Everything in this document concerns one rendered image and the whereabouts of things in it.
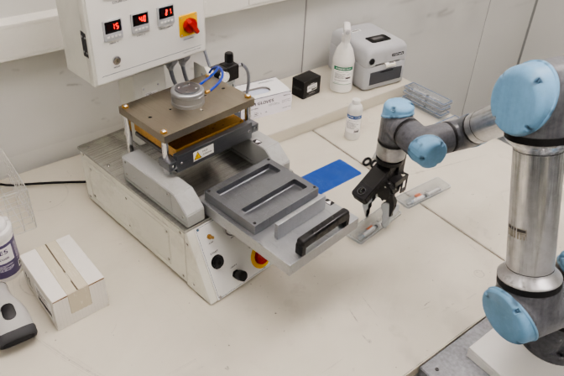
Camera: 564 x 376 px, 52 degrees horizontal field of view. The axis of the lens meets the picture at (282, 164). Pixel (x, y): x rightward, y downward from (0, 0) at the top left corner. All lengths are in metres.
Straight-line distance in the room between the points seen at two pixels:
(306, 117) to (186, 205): 0.81
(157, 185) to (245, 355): 0.42
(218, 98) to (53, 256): 0.53
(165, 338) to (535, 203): 0.80
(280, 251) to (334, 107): 0.96
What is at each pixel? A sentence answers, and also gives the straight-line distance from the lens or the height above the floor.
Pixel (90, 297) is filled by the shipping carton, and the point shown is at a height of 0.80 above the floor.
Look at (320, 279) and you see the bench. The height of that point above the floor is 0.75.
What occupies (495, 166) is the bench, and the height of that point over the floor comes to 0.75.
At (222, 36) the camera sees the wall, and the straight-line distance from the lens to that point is 2.04.
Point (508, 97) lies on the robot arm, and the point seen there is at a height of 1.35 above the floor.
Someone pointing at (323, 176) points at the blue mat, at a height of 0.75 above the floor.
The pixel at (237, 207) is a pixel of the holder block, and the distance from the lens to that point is 1.26.
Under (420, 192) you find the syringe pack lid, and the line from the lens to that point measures 1.75.
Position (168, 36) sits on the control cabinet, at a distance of 1.49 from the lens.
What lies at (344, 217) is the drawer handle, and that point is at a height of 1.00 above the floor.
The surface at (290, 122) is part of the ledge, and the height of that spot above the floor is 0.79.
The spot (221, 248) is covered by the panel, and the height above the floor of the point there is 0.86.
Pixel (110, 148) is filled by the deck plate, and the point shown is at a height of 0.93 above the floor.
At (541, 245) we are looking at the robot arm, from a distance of 1.14.
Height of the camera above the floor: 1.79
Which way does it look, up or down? 35 degrees down
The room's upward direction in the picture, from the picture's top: 3 degrees clockwise
